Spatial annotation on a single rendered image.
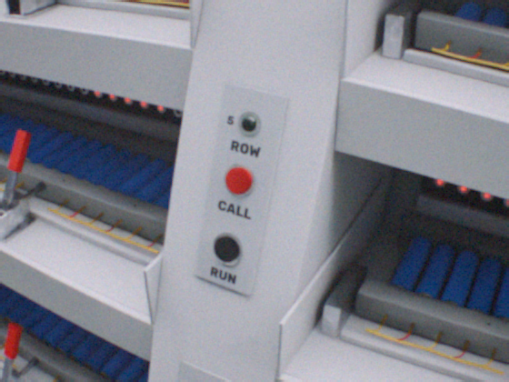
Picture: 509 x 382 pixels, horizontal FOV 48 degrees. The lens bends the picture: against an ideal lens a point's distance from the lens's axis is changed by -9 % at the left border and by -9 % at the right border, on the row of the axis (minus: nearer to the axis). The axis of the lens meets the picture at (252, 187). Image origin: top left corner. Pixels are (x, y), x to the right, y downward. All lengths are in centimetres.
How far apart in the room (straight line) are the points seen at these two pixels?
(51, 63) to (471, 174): 31
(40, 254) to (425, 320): 30
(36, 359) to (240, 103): 38
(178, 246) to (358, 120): 14
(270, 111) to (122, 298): 18
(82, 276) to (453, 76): 30
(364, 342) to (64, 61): 29
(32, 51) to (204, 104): 17
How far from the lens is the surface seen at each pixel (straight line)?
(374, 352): 42
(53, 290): 50
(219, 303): 39
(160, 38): 40
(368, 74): 35
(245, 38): 36
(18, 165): 53
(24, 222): 55
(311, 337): 42
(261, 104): 35
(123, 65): 42
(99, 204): 52
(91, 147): 61
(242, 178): 36
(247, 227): 37
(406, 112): 33
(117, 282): 47
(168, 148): 58
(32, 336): 67
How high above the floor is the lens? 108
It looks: 15 degrees down
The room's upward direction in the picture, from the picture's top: 10 degrees clockwise
